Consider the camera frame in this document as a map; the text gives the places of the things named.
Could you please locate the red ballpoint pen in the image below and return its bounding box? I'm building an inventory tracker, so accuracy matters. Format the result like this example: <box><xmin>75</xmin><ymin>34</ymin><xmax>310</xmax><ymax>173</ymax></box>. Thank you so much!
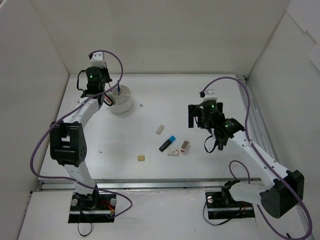
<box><xmin>104</xmin><ymin>94</ymin><xmax>114</xmax><ymax>106</ymax></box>

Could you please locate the black yellow-capped highlighter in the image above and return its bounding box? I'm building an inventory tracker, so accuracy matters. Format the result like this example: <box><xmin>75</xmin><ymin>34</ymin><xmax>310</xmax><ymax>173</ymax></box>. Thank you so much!
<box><xmin>218</xmin><ymin>141</ymin><xmax>225</xmax><ymax>151</ymax></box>

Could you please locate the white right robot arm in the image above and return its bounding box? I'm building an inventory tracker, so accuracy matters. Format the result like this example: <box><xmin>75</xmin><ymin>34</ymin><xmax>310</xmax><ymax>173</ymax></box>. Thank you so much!
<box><xmin>188</xmin><ymin>99</ymin><xmax>305</xmax><ymax>219</ymax></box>

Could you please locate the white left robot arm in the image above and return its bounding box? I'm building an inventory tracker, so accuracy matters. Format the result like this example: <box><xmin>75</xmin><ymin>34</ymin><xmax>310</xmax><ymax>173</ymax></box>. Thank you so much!
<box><xmin>49</xmin><ymin>63</ymin><xmax>111</xmax><ymax>210</ymax></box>

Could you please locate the white round divided container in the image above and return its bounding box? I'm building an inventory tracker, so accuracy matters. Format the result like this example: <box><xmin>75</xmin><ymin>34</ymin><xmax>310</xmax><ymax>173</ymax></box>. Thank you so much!
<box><xmin>107</xmin><ymin>84</ymin><xmax>133</xmax><ymax>114</ymax></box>

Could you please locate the white rectangular eraser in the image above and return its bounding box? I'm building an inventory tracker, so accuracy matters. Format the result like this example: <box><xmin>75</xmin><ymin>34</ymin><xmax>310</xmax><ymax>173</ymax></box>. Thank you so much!
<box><xmin>156</xmin><ymin>125</ymin><xmax>164</xmax><ymax>135</ymax></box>

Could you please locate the black blue-capped highlighter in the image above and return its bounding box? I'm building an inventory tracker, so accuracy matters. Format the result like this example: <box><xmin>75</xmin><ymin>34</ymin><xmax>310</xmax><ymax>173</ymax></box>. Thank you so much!
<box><xmin>159</xmin><ymin>135</ymin><xmax>176</xmax><ymax>152</ymax></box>

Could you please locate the red white sleeved eraser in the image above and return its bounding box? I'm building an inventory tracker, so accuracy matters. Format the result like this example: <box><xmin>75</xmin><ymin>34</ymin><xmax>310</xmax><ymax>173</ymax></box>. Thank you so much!
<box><xmin>180</xmin><ymin>140</ymin><xmax>190</xmax><ymax>154</ymax></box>

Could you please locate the white eraser red print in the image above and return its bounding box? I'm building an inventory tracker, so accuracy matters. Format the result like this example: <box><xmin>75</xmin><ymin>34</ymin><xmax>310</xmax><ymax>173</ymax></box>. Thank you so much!
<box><xmin>167</xmin><ymin>148</ymin><xmax>180</xmax><ymax>156</ymax></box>

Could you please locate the tan small eraser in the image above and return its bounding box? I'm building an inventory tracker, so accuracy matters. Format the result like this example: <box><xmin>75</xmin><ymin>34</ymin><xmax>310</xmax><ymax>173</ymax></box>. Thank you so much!
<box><xmin>137</xmin><ymin>155</ymin><xmax>145</xmax><ymax>162</ymax></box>

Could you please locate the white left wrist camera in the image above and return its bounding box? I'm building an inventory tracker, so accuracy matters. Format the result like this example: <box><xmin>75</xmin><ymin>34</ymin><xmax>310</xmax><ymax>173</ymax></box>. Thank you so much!
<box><xmin>88</xmin><ymin>51</ymin><xmax>106</xmax><ymax>68</ymax></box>

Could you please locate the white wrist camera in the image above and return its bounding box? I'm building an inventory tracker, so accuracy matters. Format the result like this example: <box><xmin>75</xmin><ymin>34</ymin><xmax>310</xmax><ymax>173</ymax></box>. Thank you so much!
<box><xmin>199</xmin><ymin>89</ymin><xmax>218</xmax><ymax>102</ymax></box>
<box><xmin>88</xmin><ymin>51</ymin><xmax>106</xmax><ymax>68</ymax></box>

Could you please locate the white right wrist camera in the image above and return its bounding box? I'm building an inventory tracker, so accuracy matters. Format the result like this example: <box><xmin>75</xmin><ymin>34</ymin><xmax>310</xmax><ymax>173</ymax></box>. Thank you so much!
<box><xmin>199</xmin><ymin>89</ymin><xmax>218</xmax><ymax>102</ymax></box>

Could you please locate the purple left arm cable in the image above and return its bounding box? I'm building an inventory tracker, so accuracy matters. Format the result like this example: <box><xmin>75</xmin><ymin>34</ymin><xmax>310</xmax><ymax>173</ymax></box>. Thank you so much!
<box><xmin>29</xmin><ymin>49</ymin><xmax>134</xmax><ymax>217</ymax></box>

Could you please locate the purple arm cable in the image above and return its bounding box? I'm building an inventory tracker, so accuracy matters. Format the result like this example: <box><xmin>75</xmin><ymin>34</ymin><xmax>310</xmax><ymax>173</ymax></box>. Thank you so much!
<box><xmin>29</xmin><ymin>49</ymin><xmax>134</xmax><ymax>217</ymax></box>
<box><xmin>199</xmin><ymin>76</ymin><xmax>315</xmax><ymax>240</ymax></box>

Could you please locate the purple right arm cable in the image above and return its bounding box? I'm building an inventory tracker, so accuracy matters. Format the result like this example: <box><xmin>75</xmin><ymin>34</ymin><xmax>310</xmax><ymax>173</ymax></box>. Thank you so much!
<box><xmin>199</xmin><ymin>76</ymin><xmax>315</xmax><ymax>240</ymax></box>

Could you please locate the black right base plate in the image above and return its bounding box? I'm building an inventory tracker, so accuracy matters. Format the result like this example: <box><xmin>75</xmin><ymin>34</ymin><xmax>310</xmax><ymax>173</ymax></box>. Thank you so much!
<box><xmin>203</xmin><ymin>180</ymin><xmax>255</xmax><ymax>226</ymax></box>

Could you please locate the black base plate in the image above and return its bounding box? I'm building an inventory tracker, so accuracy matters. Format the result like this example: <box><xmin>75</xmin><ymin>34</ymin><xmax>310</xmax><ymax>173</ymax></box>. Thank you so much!
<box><xmin>68</xmin><ymin>192</ymin><xmax>117</xmax><ymax>224</ymax></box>
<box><xmin>203</xmin><ymin>180</ymin><xmax>255</xmax><ymax>226</ymax></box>

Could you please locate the aluminium rail frame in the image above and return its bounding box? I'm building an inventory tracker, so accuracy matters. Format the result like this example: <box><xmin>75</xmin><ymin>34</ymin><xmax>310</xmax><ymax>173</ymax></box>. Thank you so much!
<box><xmin>46</xmin><ymin>75</ymin><xmax>313</xmax><ymax>240</ymax></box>

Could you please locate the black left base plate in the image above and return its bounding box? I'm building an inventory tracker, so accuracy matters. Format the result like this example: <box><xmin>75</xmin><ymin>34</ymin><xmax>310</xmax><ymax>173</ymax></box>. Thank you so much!
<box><xmin>68</xmin><ymin>192</ymin><xmax>117</xmax><ymax>224</ymax></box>

